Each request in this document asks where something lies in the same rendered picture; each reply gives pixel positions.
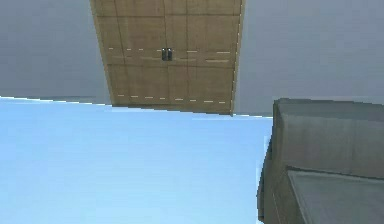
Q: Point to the grey sofa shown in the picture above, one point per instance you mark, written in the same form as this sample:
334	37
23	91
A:
320	146

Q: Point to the brown wooden double door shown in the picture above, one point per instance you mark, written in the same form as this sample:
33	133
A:
143	76

